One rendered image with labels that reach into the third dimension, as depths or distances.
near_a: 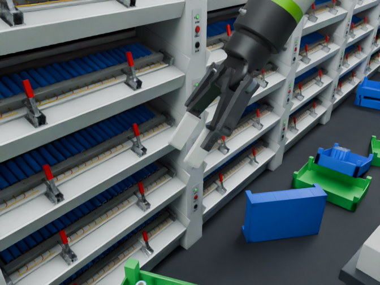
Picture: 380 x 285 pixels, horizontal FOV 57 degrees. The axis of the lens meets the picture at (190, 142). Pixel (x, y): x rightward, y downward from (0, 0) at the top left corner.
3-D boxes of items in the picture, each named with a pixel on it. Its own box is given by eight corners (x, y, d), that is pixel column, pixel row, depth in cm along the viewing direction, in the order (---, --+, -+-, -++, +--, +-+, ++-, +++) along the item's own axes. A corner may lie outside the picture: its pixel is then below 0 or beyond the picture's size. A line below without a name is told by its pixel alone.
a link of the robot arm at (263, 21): (237, -9, 60) (267, -9, 52) (280, 30, 66) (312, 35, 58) (217, 22, 61) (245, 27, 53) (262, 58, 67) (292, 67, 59)
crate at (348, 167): (331, 156, 196) (335, 142, 194) (369, 169, 184) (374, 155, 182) (313, 163, 172) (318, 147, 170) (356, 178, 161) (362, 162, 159)
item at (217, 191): (272, 158, 180) (284, 139, 171) (199, 221, 140) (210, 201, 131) (241, 135, 187) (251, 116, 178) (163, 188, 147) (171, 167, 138)
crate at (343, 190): (367, 190, 168) (372, 177, 164) (354, 212, 155) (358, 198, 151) (307, 168, 185) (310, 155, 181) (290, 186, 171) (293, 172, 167)
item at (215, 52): (288, 42, 151) (303, 11, 142) (201, 78, 110) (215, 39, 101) (251, 20, 158) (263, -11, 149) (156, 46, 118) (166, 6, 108)
